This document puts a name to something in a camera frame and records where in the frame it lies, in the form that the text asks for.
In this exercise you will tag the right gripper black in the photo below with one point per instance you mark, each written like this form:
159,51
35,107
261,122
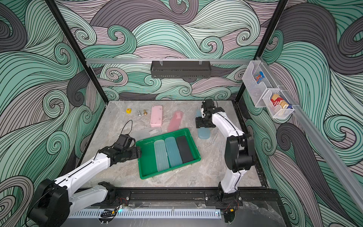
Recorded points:
204,123

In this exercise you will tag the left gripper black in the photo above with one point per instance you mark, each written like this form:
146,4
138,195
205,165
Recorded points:
135,154

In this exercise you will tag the translucent teal pencil case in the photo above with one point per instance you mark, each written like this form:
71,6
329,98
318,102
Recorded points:
203,133

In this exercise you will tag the green plastic storage tray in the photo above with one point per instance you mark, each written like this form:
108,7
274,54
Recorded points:
147,162

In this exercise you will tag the clear frosted pencil case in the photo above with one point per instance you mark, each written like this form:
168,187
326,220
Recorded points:
161,155

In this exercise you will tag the black pencil case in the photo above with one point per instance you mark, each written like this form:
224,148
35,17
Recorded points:
184,149

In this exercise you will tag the light teal pencil case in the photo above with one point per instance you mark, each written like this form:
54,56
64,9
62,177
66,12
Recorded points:
173,152

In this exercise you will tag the pink opaque pencil case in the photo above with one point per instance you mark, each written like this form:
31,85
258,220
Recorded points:
156,117

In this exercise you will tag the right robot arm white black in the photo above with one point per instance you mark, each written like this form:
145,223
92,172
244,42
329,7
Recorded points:
239,155

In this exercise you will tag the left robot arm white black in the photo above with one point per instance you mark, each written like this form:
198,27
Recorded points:
56,200

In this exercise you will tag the clear flat pencil case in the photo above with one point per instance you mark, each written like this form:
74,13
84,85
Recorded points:
146,133

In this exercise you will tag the translucent pink pencil case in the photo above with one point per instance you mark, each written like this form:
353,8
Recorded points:
175,121

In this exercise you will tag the blue red small packet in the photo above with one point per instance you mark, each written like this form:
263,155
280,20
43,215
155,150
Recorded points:
259,77

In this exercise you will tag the red yellow boxes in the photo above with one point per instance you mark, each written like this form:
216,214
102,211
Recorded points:
277,100

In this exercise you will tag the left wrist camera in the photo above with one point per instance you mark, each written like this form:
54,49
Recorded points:
124,142

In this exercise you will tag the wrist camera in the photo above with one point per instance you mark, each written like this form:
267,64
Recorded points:
208,104
124,142

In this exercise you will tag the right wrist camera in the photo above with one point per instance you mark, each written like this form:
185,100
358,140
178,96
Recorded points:
208,104

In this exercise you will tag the black wall-mounted tray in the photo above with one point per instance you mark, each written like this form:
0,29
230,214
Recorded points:
180,70

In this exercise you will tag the aluminium rail back wall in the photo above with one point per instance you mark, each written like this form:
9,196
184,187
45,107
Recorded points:
149,61

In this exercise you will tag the aluminium rail wall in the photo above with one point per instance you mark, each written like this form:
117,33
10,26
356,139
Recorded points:
342,172
149,61

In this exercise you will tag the clear wall bin upper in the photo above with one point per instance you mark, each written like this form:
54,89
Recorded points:
256,91

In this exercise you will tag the clear wall bin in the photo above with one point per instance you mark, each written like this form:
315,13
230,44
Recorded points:
276,112
256,91

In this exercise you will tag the clear wall bin lower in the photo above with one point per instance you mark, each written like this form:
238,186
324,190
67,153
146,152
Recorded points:
276,112

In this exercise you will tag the white slotted cable duct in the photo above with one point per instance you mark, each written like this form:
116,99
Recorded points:
148,213

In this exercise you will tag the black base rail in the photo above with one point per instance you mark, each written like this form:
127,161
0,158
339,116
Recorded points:
210,196

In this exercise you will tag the aluminium rail right wall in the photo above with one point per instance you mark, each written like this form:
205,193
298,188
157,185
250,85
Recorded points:
342,172

